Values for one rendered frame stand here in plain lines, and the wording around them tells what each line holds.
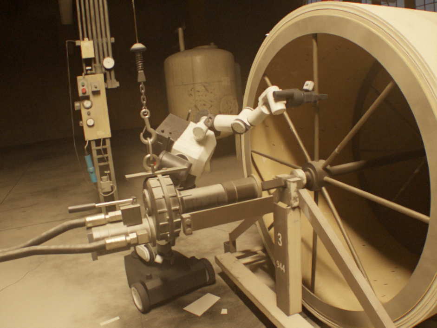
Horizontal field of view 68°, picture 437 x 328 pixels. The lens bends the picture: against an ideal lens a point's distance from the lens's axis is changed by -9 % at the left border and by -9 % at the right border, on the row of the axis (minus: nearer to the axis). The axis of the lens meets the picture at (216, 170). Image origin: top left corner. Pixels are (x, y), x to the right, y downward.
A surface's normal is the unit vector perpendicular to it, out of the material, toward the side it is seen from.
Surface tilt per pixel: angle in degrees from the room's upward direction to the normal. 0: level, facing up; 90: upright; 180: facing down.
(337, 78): 130
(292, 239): 90
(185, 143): 38
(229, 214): 90
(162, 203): 65
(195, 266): 45
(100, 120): 90
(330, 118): 105
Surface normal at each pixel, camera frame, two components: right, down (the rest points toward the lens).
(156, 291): 0.58, 0.12
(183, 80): -0.39, 0.23
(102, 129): 0.37, 0.17
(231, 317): -0.09, -0.97
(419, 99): -0.92, 0.16
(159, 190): 0.18, -0.61
